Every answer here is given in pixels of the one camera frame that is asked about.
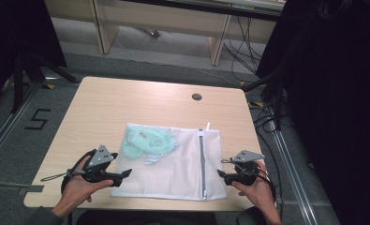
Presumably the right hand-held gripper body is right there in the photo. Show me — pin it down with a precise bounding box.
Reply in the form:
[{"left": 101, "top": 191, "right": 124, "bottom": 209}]
[{"left": 229, "top": 149, "right": 266, "bottom": 188}]

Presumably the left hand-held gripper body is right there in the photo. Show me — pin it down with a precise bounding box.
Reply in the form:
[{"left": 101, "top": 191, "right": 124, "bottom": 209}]
[{"left": 81, "top": 144, "right": 124, "bottom": 188}]

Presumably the white mesh laundry bag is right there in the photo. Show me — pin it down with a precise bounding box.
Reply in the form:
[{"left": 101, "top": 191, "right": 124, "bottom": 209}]
[{"left": 111, "top": 122, "right": 229, "bottom": 202}]

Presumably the person's right hand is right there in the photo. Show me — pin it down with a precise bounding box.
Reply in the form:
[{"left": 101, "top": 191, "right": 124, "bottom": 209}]
[{"left": 230, "top": 159, "right": 276, "bottom": 218}]

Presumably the person's left hand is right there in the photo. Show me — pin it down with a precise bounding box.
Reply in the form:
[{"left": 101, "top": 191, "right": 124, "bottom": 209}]
[{"left": 60, "top": 155, "right": 115, "bottom": 218}]

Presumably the light blue striped cloth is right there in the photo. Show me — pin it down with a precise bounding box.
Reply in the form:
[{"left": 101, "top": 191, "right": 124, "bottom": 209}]
[{"left": 143, "top": 154, "right": 160, "bottom": 166}]

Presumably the mint green garment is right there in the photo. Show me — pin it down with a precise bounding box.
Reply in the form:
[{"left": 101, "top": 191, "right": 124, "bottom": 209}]
[{"left": 121, "top": 124, "right": 180, "bottom": 160}]

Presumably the person's dark clothing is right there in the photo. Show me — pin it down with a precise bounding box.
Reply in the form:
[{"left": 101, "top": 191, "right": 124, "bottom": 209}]
[{"left": 69, "top": 205, "right": 270, "bottom": 225}]

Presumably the grey tape strip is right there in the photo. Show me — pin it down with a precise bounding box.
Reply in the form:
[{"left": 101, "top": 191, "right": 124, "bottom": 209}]
[{"left": 17, "top": 185, "right": 45, "bottom": 197}]

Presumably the black tripod stand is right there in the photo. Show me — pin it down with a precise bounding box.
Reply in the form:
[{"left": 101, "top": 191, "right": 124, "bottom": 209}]
[
  {"left": 9, "top": 51, "right": 81, "bottom": 114},
  {"left": 242, "top": 70, "right": 289, "bottom": 131}
]

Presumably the black curtain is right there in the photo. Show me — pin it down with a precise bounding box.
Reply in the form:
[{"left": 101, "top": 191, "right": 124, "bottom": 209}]
[
  {"left": 0, "top": 0, "right": 68, "bottom": 109},
  {"left": 255, "top": 0, "right": 370, "bottom": 225}
]

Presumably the dark metal object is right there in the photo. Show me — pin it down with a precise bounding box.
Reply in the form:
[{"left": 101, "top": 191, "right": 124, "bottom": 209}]
[{"left": 137, "top": 27, "right": 162, "bottom": 39}]

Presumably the light wooden desk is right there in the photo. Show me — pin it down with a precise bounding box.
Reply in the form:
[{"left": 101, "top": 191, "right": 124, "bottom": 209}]
[{"left": 44, "top": 0, "right": 288, "bottom": 67}]

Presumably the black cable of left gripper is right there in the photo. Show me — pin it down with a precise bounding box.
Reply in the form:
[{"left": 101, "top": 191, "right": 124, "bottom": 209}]
[{"left": 60, "top": 148, "right": 97, "bottom": 196}]

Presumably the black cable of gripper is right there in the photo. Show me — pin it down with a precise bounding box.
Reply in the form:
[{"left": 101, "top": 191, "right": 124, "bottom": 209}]
[
  {"left": 60, "top": 148, "right": 97, "bottom": 196},
  {"left": 253, "top": 170, "right": 284, "bottom": 217}
]

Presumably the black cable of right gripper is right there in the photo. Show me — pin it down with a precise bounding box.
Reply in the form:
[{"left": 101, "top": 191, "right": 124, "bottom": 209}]
[{"left": 253, "top": 170, "right": 284, "bottom": 217}]

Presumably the grey wrist strap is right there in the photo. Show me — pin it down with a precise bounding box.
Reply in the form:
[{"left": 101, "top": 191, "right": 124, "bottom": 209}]
[{"left": 40, "top": 168, "right": 87, "bottom": 183}]

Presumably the metal floor rail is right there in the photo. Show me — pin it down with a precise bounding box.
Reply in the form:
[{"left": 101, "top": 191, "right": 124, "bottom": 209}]
[
  {"left": 0, "top": 79, "right": 45, "bottom": 172},
  {"left": 265, "top": 116, "right": 319, "bottom": 225}
]

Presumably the beige cable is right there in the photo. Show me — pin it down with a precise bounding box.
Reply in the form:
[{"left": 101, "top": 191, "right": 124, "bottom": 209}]
[{"left": 0, "top": 177, "right": 31, "bottom": 189}]

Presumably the white floor cable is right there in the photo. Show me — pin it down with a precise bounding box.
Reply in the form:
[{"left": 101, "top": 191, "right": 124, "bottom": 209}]
[{"left": 112, "top": 33, "right": 238, "bottom": 87}]

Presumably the bundle of black cables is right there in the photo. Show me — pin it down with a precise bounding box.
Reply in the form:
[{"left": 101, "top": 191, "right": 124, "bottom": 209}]
[{"left": 222, "top": 14, "right": 266, "bottom": 83}]

